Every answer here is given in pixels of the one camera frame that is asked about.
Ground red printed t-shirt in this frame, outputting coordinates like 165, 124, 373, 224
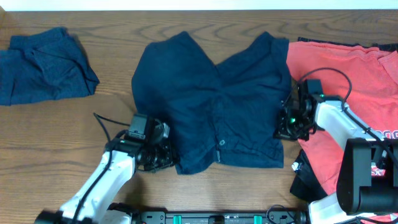
286, 42, 397, 195

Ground folded navy cloth left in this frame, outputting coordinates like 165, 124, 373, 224
1, 27, 100, 106

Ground navy blue shorts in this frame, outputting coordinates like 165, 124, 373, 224
131, 32, 292, 175

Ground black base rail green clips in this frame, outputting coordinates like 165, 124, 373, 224
134, 209, 307, 224

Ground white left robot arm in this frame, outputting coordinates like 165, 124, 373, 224
35, 114, 179, 224

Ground black garment under pile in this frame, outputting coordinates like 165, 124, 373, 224
290, 149, 327, 203

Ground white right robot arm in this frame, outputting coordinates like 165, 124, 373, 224
274, 79, 397, 223

